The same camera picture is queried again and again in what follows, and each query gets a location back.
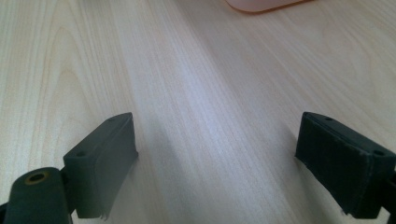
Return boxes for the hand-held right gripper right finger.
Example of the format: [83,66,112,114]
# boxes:
[294,111,396,219]

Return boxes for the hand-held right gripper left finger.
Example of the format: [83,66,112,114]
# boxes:
[63,112,139,220]

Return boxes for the pink plastic tray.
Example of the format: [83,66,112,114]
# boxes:
[224,0,316,14]

